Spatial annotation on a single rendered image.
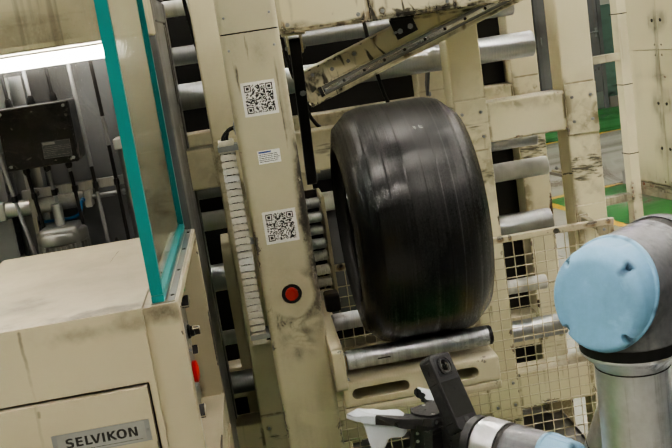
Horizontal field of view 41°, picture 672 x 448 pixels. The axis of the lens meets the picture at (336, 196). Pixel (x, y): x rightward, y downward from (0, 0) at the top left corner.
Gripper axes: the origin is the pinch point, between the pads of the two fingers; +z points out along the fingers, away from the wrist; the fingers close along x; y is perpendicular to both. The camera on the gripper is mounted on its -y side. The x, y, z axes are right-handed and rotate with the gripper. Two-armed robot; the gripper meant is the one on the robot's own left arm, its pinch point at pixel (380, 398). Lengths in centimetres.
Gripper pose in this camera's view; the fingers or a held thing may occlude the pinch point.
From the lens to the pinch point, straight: 143.8
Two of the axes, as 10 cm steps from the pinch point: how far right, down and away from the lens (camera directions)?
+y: 0.5, 9.9, 0.9
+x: 7.4, -1.0, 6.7
